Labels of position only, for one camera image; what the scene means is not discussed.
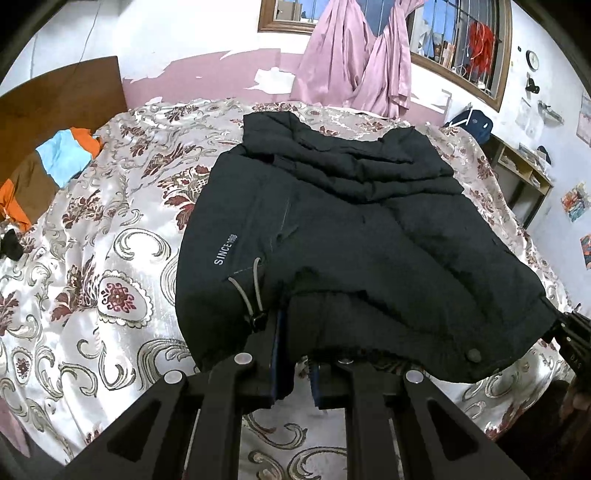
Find black padded jacket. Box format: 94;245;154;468
175;112;560;383

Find person's right hand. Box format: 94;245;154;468
559;380;590;444

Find floral bed cover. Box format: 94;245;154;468
1;99;573;479

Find wooden shelf unit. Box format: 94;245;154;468
483;134;554;229

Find dark blue bag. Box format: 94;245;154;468
445;108;494;145

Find small black cloth item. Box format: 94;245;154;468
0;230;24;261

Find red hanging garment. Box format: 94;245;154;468
468;21;496;77

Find orange blue brown pillow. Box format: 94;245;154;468
1;127;103;232

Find wooden framed window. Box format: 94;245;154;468
257;0;512;112

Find pink curtain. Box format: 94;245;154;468
290;1;424;119

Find brown wooden headboard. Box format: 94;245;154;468
0;56;127;179

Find colourful wall sticker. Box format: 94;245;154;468
561;182;590;222

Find round wall clock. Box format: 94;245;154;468
526;50;540;72

